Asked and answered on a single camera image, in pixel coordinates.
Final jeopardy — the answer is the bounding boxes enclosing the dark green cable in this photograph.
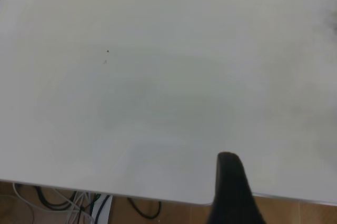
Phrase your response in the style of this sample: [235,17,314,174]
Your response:
[92,194,111,224]

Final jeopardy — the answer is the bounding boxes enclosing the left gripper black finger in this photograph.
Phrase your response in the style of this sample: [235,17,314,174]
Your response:
[206,151,266,224]

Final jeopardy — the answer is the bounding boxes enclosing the white table leg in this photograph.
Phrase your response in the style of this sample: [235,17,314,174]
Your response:
[90,194,114,224]

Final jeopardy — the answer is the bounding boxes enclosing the white cable loop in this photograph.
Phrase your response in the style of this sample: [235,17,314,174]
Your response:
[12,182,36,224]

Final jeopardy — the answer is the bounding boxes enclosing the white cable bundle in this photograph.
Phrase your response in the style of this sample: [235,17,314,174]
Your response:
[51,189,94,224]

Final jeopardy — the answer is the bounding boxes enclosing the black cable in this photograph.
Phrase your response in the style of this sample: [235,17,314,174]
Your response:
[33,186,77,210]
[127,197,162,219]

